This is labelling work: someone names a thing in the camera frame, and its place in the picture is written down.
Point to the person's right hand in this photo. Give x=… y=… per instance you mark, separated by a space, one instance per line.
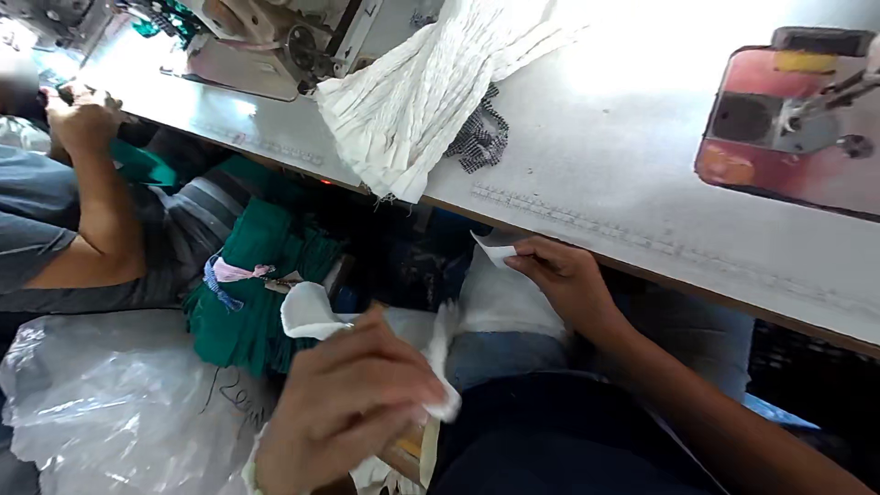
x=577 y=285

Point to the person's left hand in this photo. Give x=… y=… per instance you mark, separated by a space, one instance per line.
x=344 y=399

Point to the person's left fingers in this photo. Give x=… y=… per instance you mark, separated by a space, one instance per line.
x=392 y=385

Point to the person's right thumb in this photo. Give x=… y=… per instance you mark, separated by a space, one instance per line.
x=531 y=268

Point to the person's right fingers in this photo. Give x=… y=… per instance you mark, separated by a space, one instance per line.
x=546 y=248

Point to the small white fabric piece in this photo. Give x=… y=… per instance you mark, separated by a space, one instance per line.
x=498 y=254

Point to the white fabric strip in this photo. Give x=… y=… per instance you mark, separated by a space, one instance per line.
x=442 y=402

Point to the person's right forearm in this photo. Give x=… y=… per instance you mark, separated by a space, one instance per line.
x=715 y=412

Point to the white cloth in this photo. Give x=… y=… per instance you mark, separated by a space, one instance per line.
x=512 y=295

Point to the measuring tape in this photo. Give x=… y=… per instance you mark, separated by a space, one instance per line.
x=612 y=230
x=275 y=146

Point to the person's legs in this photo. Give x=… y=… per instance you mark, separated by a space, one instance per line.
x=509 y=354

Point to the crumpled white fabric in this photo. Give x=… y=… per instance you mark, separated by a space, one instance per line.
x=385 y=478

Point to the white sewing table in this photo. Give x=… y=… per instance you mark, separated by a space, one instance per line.
x=591 y=165

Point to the white curved fabric piece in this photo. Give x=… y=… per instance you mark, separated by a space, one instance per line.
x=307 y=313

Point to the black white checkered fabric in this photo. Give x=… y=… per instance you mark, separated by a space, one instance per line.
x=474 y=141

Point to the bundle of green fabric pieces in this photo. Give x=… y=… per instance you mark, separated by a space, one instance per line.
x=234 y=330

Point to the white pleated fabric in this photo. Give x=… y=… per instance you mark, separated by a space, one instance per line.
x=419 y=103

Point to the pink fabric tie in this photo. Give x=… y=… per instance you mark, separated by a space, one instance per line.
x=236 y=270

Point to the blue fabric tie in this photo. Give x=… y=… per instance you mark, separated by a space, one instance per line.
x=218 y=289

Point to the clear plastic bag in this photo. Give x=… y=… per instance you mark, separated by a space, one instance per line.
x=130 y=405

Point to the black crate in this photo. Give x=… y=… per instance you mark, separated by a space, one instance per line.
x=804 y=378

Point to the green cloth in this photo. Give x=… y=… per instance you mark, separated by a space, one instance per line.
x=146 y=166

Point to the sewing machine with handwheel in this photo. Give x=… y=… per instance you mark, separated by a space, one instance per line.
x=265 y=31

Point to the dark green fabric scraps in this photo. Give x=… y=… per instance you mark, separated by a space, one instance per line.
x=161 y=20

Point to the grey sewing machine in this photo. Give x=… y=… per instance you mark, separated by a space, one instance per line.
x=55 y=20

